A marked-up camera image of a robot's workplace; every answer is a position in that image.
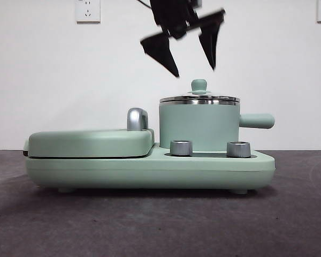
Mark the glass pot lid green knob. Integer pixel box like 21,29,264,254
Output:
159,79,241,104

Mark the silver control knob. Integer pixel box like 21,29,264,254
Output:
226,141,251,158
170,140,193,156

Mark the green breakfast machine base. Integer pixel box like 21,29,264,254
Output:
26,141,276,194

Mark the chrome griddle cover handle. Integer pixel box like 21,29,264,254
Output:
127,107,150,132

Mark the green pot with side handle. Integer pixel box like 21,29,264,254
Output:
159,100,275,150

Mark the green hinged griddle cover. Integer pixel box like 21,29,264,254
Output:
23,127,156,158

